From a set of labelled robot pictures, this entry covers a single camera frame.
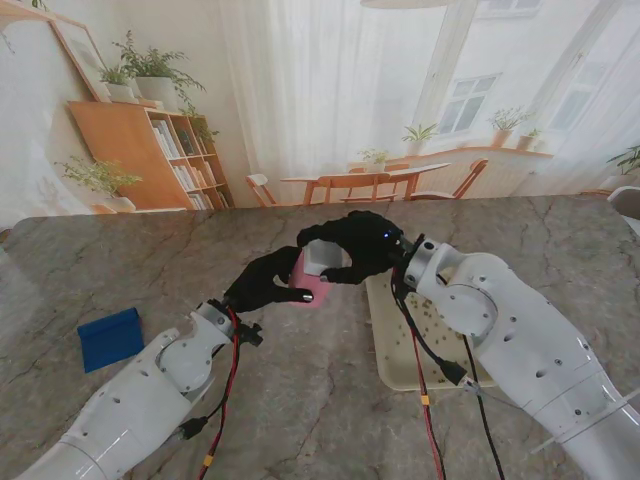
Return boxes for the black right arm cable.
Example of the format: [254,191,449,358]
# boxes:
[389,264,504,480]

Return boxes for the small plant on dining table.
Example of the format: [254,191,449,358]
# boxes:
[360,148,391,175]

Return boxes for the trailing ivy plant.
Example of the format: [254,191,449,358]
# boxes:
[179,104,221,146]

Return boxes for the pink square jar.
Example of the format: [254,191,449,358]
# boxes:
[288,249,334,307]

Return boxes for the green windowsill plant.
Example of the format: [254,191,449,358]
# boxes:
[401,122,441,155]

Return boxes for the wooden chair with curved back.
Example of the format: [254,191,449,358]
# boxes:
[407,158,490,201]

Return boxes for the wooden chair with white back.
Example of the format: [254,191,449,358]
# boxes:
[244,173,279,209]

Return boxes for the small windowsill pot plant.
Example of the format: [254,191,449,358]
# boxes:
[517,128,544,153]

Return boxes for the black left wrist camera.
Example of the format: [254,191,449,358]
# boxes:
[234,321,264,348]

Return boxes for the white square jar lid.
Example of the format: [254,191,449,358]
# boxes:
[304,238,349,277]

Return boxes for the white rounded chair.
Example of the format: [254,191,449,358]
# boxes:
[607,185,640,221]

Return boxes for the blue plastic scraper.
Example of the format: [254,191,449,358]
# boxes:
[77,306,146,374]

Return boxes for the scattered green beans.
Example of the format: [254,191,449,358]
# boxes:
[389,289,466,386]

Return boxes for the green plant with long leaves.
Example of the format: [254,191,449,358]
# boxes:
[607,144,640,177]

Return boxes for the small plant in white pot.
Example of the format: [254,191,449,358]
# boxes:
[97,64,139,104]

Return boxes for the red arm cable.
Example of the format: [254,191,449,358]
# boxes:
[392,269,446,480]
[197,307,241,480]

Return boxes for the wooden bookshelf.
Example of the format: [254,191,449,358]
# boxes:
[67,101,236,211]

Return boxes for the wooden dining table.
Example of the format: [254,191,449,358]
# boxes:
[279,162,453,206]

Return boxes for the plant in terracotta pot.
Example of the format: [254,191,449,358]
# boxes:
[488,106,531,149]

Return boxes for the cream baking tray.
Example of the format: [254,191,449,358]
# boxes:
[363,272,496,392]

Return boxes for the wooden chair with slatted back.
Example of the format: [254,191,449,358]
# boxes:
[317,172,401,205]

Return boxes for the leafy plant beside bookshelf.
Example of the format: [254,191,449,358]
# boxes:
[54,155,144,214]

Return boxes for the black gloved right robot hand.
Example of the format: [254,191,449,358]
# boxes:
[297,209,409,287]

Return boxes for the wooden picture frame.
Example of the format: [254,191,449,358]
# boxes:
[47,19,112,105]

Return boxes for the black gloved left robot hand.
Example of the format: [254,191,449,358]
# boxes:
[223,245,315,315]

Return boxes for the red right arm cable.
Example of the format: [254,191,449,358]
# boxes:
[392,269,446,480]

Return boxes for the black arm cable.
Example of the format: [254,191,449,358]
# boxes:
[172,344,236,444]
[389,264,504,480]

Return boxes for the large plant in white pot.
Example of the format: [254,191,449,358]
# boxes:
[112,29,207,114]

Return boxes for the red left arm cable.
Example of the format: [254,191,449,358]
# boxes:
[197,307,241,480]

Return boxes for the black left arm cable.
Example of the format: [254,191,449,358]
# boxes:
[172,344,236,444]

